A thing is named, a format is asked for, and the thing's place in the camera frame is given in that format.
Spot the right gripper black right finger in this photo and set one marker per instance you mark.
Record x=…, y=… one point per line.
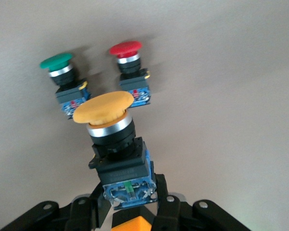
x=167, y=211

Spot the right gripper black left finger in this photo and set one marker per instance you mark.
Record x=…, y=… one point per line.
x=86, y=211

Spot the yellow mushroom push button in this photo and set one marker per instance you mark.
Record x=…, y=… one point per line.
x=120, y=173

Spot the green mushroom push button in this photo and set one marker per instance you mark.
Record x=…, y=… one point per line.
x=62, y=72

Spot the red mushroom push button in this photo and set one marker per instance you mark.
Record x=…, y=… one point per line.
x=128, y=62

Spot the orange button enclosure box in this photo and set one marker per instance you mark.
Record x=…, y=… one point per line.
x=135, y=225

